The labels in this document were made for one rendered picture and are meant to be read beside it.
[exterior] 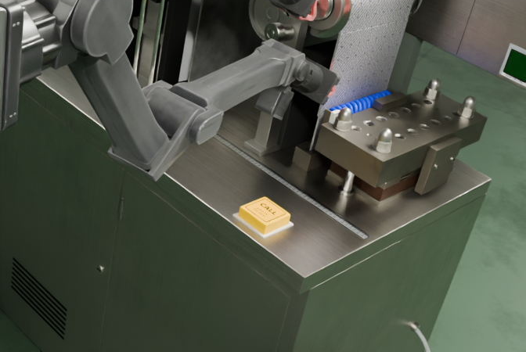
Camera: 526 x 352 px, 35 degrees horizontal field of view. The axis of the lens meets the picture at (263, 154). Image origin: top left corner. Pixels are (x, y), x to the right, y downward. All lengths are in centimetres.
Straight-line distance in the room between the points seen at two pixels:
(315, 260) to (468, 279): 178
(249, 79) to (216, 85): 9
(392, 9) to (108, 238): 81
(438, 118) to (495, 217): 189
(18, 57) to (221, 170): 101
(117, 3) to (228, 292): 95
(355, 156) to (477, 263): 177
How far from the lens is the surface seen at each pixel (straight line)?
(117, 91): 98
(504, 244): 356
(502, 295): 327
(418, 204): 179
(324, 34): 170
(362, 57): 178
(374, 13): 175
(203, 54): 201
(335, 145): 169
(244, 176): 172
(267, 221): 155
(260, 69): 139
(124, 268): 194
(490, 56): 188
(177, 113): 117
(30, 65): 78
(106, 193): 191
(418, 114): 186
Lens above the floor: 178
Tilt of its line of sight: 29 degrees down
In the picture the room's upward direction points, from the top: 13 degrees clockwise
